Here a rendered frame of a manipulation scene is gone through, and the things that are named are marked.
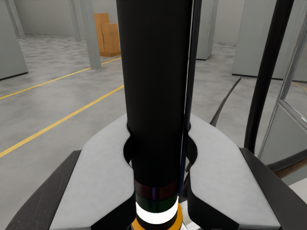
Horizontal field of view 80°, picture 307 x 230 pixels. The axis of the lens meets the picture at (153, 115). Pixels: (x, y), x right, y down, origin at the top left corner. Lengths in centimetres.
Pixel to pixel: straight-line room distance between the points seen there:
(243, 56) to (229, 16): 680
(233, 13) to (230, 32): 98
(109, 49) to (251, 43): 526
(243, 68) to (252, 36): 81
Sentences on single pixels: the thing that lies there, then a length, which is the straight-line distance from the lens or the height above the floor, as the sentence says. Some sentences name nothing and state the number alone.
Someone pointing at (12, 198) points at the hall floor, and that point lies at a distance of 239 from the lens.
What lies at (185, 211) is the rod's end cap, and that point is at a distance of 20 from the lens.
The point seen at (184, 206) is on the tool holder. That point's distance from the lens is 21.
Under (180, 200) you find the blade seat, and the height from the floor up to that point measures 124.
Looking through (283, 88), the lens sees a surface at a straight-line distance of 159.
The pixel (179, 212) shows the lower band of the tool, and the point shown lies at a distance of 17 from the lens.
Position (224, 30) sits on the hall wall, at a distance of 1229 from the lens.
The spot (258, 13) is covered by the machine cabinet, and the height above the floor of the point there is 153.
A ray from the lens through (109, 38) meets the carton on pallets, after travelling 822.
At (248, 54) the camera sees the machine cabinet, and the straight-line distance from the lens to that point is 562.
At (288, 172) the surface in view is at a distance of 29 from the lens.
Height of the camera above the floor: 155
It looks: 29 degrees down
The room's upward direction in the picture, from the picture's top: 1 degrees counter-clockwise
